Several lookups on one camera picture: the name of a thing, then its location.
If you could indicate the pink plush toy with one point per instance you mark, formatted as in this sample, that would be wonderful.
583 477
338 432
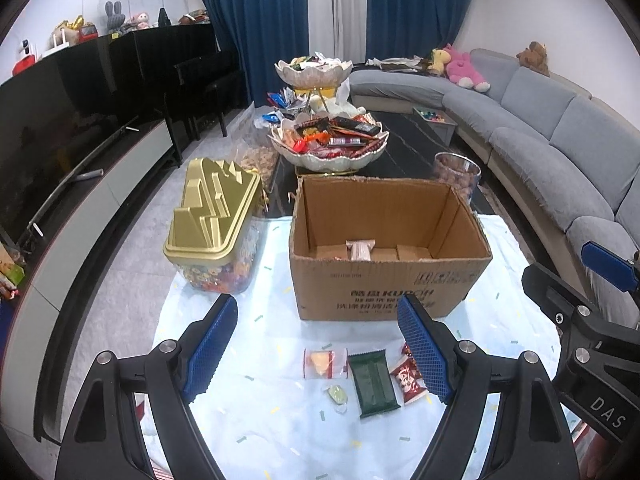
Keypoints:
465 67

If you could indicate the clear packet with orange snack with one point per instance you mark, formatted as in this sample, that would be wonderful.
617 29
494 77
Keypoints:
322 362

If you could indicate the small red box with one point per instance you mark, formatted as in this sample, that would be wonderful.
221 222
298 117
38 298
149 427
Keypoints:
87 32

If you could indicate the white frame stand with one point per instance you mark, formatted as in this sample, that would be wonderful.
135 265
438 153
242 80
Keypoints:
56 42

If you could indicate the heap of small candies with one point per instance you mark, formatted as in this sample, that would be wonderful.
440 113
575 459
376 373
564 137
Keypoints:
315 62

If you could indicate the brown plush toy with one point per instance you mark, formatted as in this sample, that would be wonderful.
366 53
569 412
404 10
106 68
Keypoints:
534 59

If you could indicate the grey bunny plush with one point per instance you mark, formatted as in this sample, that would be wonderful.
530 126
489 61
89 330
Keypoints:
115 19

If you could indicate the white sheer curtain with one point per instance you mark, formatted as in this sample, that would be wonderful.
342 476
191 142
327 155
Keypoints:
337 5

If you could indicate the clear plastic jar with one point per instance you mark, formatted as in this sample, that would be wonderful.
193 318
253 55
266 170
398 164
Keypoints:
457 175

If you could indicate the clear bag of biscuits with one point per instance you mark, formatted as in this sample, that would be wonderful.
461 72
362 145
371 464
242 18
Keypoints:
257 157

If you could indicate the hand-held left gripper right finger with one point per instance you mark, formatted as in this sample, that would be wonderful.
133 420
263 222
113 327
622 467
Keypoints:
422 350

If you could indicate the white security camera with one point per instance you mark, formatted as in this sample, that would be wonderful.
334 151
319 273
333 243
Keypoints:
26 50

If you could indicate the clear candy container gold lid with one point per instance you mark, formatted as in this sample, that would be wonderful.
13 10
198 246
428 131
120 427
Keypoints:
210 210

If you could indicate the white tiered petal bowl stand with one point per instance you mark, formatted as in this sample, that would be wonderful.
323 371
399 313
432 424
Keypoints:
312 77

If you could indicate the pile of wrapped snacks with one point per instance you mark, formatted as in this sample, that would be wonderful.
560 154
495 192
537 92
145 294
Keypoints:
330 135

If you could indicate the black curved television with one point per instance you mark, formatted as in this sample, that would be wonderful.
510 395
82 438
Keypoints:
50 135

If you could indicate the loose snack wrappers heap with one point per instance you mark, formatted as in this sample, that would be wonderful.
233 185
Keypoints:
280 107

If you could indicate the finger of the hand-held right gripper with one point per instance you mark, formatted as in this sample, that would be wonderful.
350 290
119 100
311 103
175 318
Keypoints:
555 300
607 262

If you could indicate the blue curtain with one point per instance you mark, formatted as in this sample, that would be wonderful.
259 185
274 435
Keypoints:
420 5
250 25

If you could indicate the brown cardboard box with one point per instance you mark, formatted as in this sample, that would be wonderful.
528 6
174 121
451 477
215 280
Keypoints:
350 290

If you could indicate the grey television cabinet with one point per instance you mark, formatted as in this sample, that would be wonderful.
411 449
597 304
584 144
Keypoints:
100 220

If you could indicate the grey sectional sofa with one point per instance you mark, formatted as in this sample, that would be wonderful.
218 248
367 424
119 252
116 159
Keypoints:
540 120

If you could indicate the small pale green candy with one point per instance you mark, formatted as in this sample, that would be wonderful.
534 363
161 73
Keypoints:
336 395

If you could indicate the red snack packet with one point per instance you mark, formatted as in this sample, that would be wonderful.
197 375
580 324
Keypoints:
407 380

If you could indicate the crumpled cloth pile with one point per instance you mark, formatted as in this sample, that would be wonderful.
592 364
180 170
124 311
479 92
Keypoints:
397 63

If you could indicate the black upright piano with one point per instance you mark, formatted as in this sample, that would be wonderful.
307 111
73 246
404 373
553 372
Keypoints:
165 60

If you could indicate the red gold foil candy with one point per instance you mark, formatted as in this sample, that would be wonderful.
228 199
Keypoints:
407 349

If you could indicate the brown items heap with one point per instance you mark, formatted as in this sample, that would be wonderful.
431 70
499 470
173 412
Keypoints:
194 16

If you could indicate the yellow plush toy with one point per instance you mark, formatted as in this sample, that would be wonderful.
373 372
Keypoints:
438 60

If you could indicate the black metronome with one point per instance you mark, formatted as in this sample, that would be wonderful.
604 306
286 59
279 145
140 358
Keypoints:
164 19

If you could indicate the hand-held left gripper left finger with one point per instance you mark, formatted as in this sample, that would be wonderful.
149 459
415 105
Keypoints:
210 350

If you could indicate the dark green snack packet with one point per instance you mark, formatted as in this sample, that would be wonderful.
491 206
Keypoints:
372 385

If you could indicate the pink doll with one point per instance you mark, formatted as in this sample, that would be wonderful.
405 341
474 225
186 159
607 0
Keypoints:
141 21

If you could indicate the grey box with coloured pieces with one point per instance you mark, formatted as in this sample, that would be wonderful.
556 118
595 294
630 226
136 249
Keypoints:
435 122

